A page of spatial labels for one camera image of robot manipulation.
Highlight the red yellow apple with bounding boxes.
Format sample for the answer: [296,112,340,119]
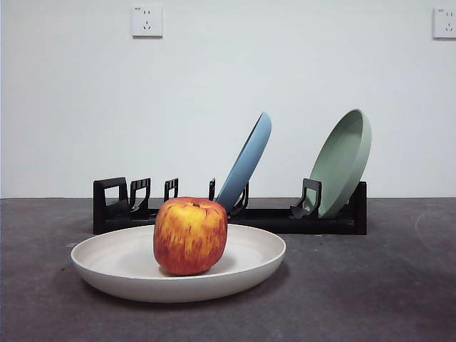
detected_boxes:
[153,196,228,276]

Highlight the cream yellow plate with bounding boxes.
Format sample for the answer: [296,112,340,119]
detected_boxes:
[70,224,287,304]

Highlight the blue plate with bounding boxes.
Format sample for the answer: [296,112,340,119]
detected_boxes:
[215,111,273,211]

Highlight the black plate rack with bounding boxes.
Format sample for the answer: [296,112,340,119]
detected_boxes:
[93,177,368,236]

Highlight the green plate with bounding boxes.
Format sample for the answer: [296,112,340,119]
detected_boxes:
[308,108,373,219]

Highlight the white wall socket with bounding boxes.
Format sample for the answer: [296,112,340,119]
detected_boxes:
[132,6,163,38]
[432,7,456,40]

